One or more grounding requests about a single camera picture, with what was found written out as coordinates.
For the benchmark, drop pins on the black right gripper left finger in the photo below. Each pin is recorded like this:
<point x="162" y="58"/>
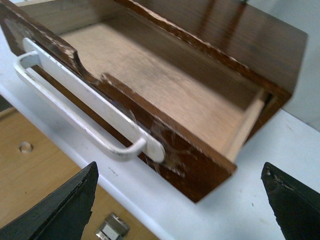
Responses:
<point x="62" y="215"/>

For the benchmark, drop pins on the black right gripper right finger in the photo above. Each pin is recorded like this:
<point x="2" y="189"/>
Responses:
<point x="295" y="205"/>

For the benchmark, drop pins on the white drawer handle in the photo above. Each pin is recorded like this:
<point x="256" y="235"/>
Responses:
<point x="141" y="141"/>

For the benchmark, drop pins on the wooden drawer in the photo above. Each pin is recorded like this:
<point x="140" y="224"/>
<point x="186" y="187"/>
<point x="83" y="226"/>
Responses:
<point x="199" y="110"/>

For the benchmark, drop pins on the brown wooden drawer cabinet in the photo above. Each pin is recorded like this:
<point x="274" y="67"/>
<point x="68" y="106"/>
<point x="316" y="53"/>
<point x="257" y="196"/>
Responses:
<point x="256" y="45"/>

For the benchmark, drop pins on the metal clamp bracket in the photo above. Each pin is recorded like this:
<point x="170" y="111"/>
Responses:
<point x="112" y="228"/>

